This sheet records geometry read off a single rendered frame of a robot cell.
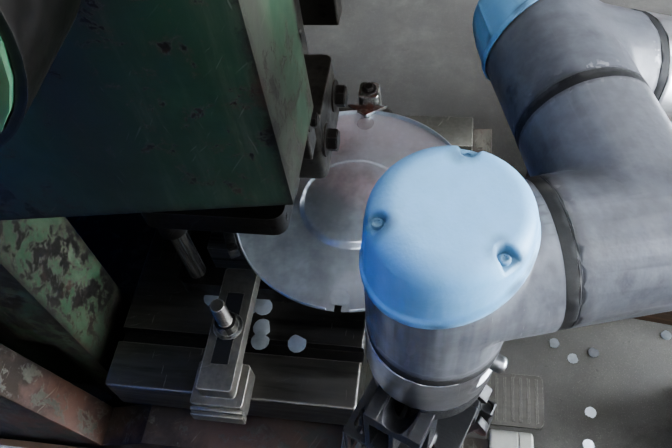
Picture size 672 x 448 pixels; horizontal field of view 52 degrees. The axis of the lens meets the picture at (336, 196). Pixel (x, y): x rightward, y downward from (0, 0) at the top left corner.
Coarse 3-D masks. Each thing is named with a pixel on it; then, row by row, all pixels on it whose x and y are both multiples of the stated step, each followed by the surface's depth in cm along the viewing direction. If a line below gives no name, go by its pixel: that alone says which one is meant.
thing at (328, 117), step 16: (304, 32) 71; (304, 48) 72; (320, 64) 70; (320, 80) 69; (336, 80) 73; (320, 96) 68; (336, 96) 72; (320, 112) 66; (336, 112) 75; (320, 128) 66; (320, 144) 68; (336, 144) 69; (304, 160) 70; (320, 160) 69; (304, 176) 72; (320, 176) 71
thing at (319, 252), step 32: (352, 128) 90; (384, 128) 90; (416, 128) 89; (352, 160) 87; (384, 160) 87; (320, 192) 84; (352, 192) 84; (320, 224) 81; (352, 224) 81; (256, 256) 80; (288, 256) 80; (320, 256) 80; (352, 256) 79; (288, 288) 78; (320, 288) 77; (352, 288) 77
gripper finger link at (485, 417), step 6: (492, 402) 49; (486, 408) 49; (492, 408) 49; (480, 414) 49; (486, 414) 48; (492, 414) 48; (480, 420) 49; (486, 420) 49; (474, 426) 50; (480, 426) 49; (486, 426) 49; (468, 432) 51; (480, 432) 50; (486, 432) 50
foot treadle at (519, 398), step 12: (492, 372) 133; (492, 384) 132; (504, 384) 131; (516, 384) 131; (528, 384) 131; (540, 384) 131; (492, 396) 130; (504, 396) 130; (516, 396) 130; (528, 396) 129; (540, 396) 129; (504, 408) 129; (516, 408) 129; (528, 408) 128; (540, 408) 128; (492, 420) 128; (504, 420) 127; (516, 420) 127; (528, 420) 127; (540, 420) 127
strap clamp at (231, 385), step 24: (240, 288) 81; (216, 312) 74; (240, 312) 80; (216, 336) 78; (240, 336) 78; (216, 360) 76; (240, 360) 77; (216, 384) 75; (240, 384) 77; (192, 408) 76; (216, 408) 76; (240, 408) 75
